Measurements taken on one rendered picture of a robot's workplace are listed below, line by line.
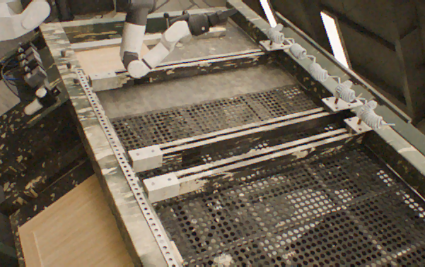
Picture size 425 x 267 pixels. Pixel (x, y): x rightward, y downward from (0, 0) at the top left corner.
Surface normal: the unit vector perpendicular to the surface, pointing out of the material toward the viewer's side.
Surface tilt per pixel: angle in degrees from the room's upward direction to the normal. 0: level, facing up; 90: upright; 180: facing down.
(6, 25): 111
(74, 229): 90
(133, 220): 57
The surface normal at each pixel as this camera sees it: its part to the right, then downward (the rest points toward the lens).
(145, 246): 0.13, -0.76
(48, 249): -0.37, -0.53
